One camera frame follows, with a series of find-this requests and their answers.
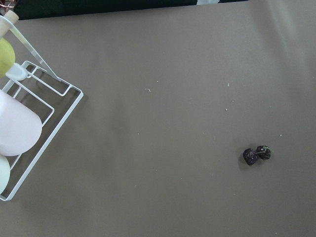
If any dark cherry pair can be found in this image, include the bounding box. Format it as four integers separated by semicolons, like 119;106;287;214
242;145;273;166

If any pink plastic cup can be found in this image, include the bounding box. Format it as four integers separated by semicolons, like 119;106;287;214
0;91;42;156

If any yellow plastic cup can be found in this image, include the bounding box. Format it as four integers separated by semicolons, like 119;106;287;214
0;38;15;78

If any white wire cup rack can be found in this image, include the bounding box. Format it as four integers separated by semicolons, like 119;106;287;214
0;10;83;201

